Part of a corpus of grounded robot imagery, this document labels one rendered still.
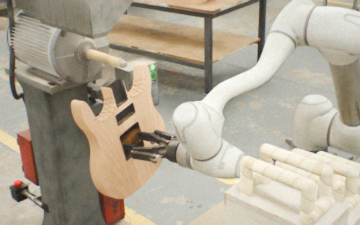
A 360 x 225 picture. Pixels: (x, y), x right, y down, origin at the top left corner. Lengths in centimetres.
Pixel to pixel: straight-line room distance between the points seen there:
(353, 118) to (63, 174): 121
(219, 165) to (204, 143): 11
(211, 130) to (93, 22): 51
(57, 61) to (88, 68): 14
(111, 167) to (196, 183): 178
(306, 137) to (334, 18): 70
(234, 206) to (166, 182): 212
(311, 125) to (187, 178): 144
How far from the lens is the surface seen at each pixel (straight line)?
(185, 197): 325
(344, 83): 185
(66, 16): 170
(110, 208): 249
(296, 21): 171
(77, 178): 232
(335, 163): 141
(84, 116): 153
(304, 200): 118
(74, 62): 193
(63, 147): 221
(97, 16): 160
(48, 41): 195
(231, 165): 145
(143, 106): 172
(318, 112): 217
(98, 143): 159
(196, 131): 134
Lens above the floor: 183
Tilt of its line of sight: 25 degrees down
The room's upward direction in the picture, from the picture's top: 2 degrees counter-clockwise
